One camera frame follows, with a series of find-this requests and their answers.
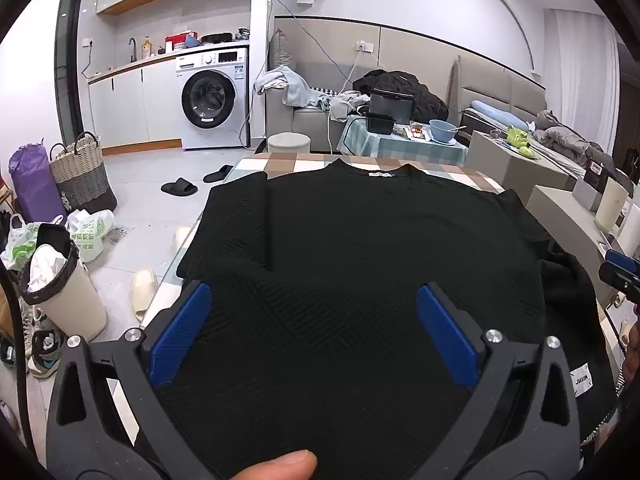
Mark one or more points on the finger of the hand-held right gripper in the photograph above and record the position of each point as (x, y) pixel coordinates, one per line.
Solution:
(617, 280)
(622, 260)

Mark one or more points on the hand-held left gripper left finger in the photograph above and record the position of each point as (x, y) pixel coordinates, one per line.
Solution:
(180, 335)

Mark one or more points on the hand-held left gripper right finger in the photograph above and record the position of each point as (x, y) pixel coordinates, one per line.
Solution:
(447, 335)

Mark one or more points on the black t-shirt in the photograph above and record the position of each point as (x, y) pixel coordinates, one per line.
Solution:
(350, 260)

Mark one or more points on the person's left hand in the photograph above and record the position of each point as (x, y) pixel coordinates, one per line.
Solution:
(280, 466)

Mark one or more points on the black garment with white label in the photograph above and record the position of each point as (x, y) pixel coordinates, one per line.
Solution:
(575, 310)

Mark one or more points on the beige slipper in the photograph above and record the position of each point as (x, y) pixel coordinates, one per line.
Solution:
(144, 295)

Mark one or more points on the low cardboard box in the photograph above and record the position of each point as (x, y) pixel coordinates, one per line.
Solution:
(560, 210)

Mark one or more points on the small black labelled box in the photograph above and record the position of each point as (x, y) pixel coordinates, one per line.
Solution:
(597, 172)

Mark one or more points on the white trash bin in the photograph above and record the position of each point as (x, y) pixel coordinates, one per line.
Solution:
(75, 300)

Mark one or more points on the green and white plastic bag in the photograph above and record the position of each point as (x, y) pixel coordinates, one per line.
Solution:
(92, 232)
(20, 245)

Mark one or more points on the grey blanket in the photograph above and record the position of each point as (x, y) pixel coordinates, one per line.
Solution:
(565, 137)

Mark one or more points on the white sneaker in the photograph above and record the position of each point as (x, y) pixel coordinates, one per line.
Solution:
(45, 355)

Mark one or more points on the large cardboard box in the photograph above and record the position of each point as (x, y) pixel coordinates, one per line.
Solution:
(515, 165)

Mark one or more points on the black slipper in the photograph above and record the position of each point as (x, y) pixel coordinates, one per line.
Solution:
(179, 187)
(218, 174)

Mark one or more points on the yellow-green toy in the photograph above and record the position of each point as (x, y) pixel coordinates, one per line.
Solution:
(520, 140)

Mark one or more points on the woven laundry basket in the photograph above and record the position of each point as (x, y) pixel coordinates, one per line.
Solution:
(82, 180)

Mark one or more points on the light blue pillow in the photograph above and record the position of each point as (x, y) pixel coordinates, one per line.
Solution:
(497, 115)

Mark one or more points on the teal checked side table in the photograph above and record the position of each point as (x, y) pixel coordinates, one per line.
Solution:
(380, 149)

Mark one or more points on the white curtain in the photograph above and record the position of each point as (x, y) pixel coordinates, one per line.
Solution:
(580, 65)

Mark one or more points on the blue bowl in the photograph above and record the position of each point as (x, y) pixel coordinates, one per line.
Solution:
(442, 132)

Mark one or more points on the purple bag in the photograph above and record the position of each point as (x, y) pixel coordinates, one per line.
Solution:
(32, 180)

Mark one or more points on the round white stool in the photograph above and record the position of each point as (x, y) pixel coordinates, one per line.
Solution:
(289, 144)

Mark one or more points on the small black container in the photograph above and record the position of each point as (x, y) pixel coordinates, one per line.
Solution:
(379, 124)

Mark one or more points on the large black box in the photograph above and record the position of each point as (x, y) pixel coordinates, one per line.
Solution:
(392, 107)

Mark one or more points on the white kitchen counter cabinets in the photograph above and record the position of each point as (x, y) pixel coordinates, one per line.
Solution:
(125, 105)

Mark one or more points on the white washing machine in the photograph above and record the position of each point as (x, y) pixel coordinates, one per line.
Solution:
(210, 97)

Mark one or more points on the grey sofa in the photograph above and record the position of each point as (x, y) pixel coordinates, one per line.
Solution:
(310, 127)

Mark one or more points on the black jacket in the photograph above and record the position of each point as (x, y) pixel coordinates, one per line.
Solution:
(400, 82)

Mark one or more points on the light blue cloth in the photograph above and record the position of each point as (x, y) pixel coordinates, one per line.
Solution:
(287, 85)

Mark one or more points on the yellow bottle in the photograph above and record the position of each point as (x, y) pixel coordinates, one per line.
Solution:
(146, 49)

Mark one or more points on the black kitchen faucet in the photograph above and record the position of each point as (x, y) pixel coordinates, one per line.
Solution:
(132, 50)

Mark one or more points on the red basket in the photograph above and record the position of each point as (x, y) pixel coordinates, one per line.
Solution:
(177, 41)

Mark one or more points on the black pan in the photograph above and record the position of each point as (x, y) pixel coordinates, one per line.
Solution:
(217, 37)

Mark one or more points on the white wall outlet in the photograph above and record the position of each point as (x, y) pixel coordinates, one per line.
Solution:
(365, 46)

